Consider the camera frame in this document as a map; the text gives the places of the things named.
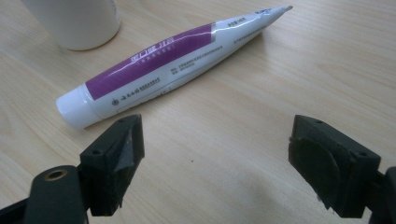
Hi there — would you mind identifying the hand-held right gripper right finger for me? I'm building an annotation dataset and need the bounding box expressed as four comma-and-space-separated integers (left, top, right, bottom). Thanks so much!
288, 114, 382, 219

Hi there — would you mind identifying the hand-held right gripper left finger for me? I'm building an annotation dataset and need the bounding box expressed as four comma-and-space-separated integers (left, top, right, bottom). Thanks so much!
78, 114, 146, 217

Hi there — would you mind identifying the purple and white toothpaste tube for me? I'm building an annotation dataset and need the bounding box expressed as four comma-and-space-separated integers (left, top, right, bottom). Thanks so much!
55, 5, 294, 131

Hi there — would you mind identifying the white cup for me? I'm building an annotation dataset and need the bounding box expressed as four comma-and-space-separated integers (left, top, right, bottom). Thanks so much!
21, 0, 121, 51

